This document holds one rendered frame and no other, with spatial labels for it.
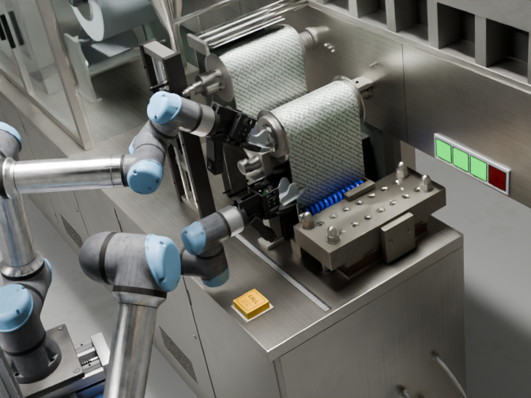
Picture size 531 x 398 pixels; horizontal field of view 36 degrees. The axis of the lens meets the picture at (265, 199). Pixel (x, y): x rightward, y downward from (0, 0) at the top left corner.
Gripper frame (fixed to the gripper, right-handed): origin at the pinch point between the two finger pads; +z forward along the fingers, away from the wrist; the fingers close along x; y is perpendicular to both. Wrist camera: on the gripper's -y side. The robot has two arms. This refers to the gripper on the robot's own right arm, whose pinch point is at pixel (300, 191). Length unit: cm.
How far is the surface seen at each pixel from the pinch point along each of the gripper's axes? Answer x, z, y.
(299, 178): -0.2, 0.0, 4.6
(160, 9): 75, 4, 32
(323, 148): -0.2, 8.9, 9.9
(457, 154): -28.8, 29.4, 10.6
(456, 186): 85, 139, -109
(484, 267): 34, 105, -109
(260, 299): -11.4, -23.8, -16.5
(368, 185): -5.9, 18.3, -4.2
